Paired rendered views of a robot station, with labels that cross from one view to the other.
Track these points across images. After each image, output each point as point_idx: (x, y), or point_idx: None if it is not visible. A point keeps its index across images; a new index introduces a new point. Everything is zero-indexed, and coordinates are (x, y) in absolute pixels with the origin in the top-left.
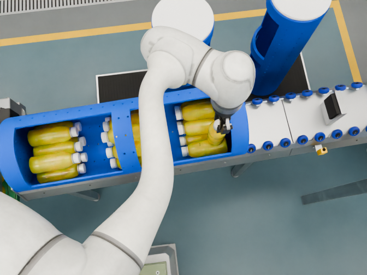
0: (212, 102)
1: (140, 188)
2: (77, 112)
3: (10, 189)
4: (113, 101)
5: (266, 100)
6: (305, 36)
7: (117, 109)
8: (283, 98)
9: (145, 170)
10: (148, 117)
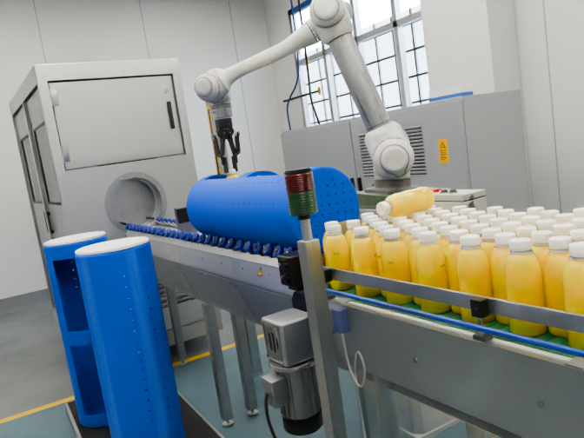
0: (228, 111)
1: (287, 39)
2: (256, 181)
3: None
4: (233, 195)
5: (185, 242)
6: None
7: (242, 177)
8: (181, 240)
9: (279, 44)
10: (255, 55)
